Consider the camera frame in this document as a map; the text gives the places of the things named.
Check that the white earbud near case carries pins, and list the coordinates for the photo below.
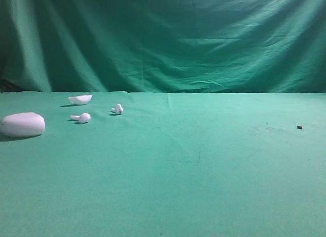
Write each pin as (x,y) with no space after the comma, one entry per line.
(81,119)

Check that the green table cloth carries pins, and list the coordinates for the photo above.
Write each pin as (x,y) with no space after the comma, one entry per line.
(179,164)

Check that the white earbud case base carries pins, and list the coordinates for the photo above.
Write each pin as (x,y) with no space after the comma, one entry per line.
(23,125)

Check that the white earbud case lid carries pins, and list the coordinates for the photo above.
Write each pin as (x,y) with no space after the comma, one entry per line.
(80,100)

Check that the green backdrop cloth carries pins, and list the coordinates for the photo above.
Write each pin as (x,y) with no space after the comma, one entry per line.
(197,46)

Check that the white bluetooth earbud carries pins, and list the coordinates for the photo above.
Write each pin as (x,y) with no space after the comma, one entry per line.
(118,109)

